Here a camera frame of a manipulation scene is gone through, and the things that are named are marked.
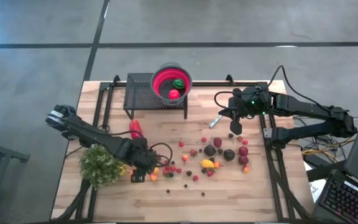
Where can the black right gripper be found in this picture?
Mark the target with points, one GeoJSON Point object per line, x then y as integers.
{"type": "Point", "coordinates": [250, 104]}

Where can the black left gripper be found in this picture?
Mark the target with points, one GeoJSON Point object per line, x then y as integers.
{"type": "Point", "coordinates": [143, 157]}

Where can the small yellow-orange fruit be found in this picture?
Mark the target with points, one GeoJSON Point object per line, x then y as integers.
{"type": "Point", "coordinates": [153, 177]}
{"type": "Point", "coordinates": [156, 170]}

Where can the yellow lemon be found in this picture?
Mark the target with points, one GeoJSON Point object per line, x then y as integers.
{"type": "Point", "coordinates": [123, 171]}

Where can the black cherry green stem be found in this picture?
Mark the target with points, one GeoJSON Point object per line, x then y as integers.
{"type": "Point", "coordinates": [170, 175]}
{"type": "Point", "coordinates": [189, 173]}

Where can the red raspberry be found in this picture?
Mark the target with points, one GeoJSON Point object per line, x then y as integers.
{"type": "Point", "coordinates": [179, 170]}
{"type": "Point", "coordinates": [195, 178]}

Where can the pink-red apple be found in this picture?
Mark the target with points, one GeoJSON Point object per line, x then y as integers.
{"type": "Point", "coordinates": [174, 94]}

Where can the small green watermelon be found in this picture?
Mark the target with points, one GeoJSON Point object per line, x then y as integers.
{"type": "Point", "coordinates": [178, 84]}

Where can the red collapsible colander grey rim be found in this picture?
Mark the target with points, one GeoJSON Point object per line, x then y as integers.
{"type": "Point", "coordinates": [163, 76]}

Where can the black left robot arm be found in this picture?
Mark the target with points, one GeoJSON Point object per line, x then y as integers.
{"type": "Point", "coordinates": [98, 137]}

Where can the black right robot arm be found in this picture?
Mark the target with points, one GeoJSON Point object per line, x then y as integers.
{"type": "Point", "coordinates": [306, 107]}

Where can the dark purple round fruit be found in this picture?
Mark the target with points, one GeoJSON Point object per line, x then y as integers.
{"type": "Point", "coordinates": [209, 150]}
{"type": "Point", "coordinates": [229, 154]}

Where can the maroon plum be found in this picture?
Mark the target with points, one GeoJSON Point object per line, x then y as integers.
{"type": "Point", "coordinates": [243, 151]}
{"type": "Point", "coordinates": [243, 160]}
{"type": "Point", "coordinates": [217, 142]}

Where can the small orange peach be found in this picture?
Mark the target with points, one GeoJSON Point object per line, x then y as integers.
{"type": "Point", "coordinates": [217, 165]}
{"type": "Point", "coordinates": [185, 158]}
{"type": "Point", "coordinates": [246, 169]}

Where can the large red pepper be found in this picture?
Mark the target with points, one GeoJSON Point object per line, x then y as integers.
{"type": "Point", "coordinates": [135, 127]}

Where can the potted plant white flowers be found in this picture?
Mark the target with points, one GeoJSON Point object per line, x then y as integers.
{"type": "Point", "coordinates": [99, 166]}

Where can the blackberry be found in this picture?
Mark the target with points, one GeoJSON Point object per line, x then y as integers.
{"type": "Point", "coordinates": [204, 170]}

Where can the black perforated metal shelf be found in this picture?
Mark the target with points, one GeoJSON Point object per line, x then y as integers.
{"type": "Point", "coordinates": [138, 93]}

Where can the white paper sheet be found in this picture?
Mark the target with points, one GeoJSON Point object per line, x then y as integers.
{"type": "Point", "coordinates": [317, 189]}

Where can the laptop keyboard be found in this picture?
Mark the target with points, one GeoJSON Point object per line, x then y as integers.
{"type": "Point", "coordinates": [346, 199]}

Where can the black aluminium table frame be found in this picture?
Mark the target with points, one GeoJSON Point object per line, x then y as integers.
{"type": "Point", "coordinates": [216, 84]}

